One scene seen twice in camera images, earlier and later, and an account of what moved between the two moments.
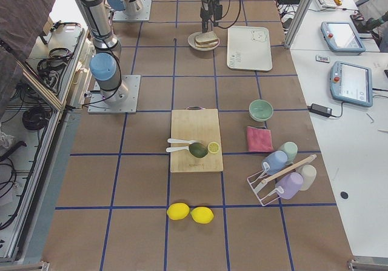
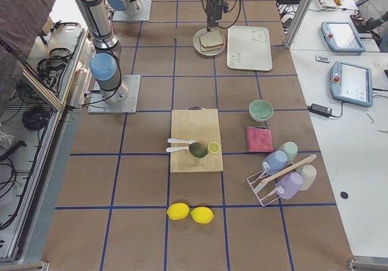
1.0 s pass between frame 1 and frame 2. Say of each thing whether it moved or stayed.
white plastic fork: stayed
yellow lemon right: stayed
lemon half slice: stayed
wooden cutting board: stayed
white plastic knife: stayed
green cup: stayed
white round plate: moved
